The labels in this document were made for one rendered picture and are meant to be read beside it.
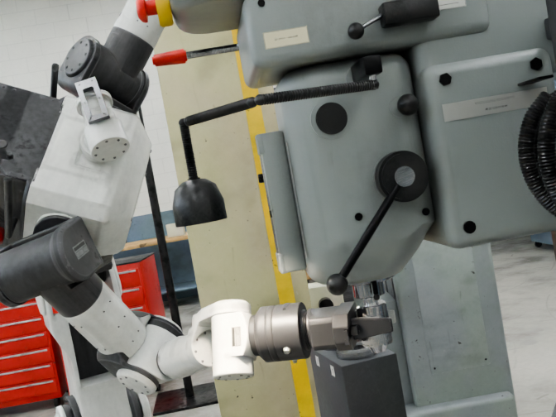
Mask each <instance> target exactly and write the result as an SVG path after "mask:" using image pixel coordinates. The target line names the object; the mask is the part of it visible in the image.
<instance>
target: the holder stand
mask: <svg viewBox="0 0 556 417"><path fill-rule="evenodd" d="M310 359H311V364H312V368H313V374H314V382H315V387H316V392H317V397H318V402H319V410H320V415H321V417H407V414H406V410H405V401H404V396H403V390H402V385H401V380H400V372H399V367H398V361H397V356H396V353H395V352H392V351H391V350H389V349H386V350H385V351H384V352H379V353H374V352H372V351H371V350H370V348H369V347H364V346H362V340H361V339H358V340H357V343H356V345H355V348H354V349H353V350H347V351H338V350H337V348H335V349H328V350H319V351H313V349H312V348H311V353H310Z"/></svg>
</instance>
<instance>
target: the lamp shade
mask: <svg viewBox="0 0 556 417"><path fill-rule="evenodd" d="M172 208H173V214H174V218H175V226H176V227H177V228H179V227H186V226H192V225H197V224H201V223H210V222H214V221H218V220H222V219H225V218H227V213H226V208H225V203H224V198H223V196H222V194H221V193H220V191H219V189H218V186H217V185H216V184H215V183H214V182H212V181H210V180H207V179H200V177H198V178H193V179H188V181H185V182H182V183H181V185H180V186H179V187H178V188H177V189H176V190H175V193H174V200H173V206H172Z"/></svg>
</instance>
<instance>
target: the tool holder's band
mask: <svg viewBox="0 0 556 417"><path fill-rule="evenodd" d="M356 307H357V312H358V313H359V314H369V313H375V312H379V311H382V310H384V309H387V303H386V301H384V300H378V303H376V304H369V305H365V304H363V302H362V303H360V304H358V305H357V306H356Z"/></svg>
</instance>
